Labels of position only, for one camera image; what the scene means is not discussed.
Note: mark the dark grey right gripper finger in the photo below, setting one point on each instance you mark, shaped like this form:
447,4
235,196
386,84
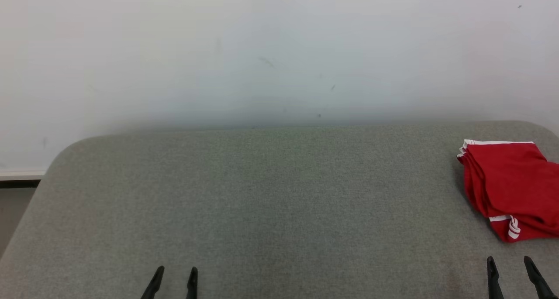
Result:
495,281
538,279

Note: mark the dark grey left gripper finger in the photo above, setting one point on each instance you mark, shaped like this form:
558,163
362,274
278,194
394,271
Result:
192,286
153,286

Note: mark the red jersey with black lettering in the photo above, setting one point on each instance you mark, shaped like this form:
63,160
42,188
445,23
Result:
533,231

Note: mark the red white jersey shirt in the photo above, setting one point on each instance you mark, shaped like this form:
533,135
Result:
511,176

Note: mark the grey fabric sofa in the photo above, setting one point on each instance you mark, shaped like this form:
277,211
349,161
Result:
262,203

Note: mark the white wall baseboard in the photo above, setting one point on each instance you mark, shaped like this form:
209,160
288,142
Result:
22,175

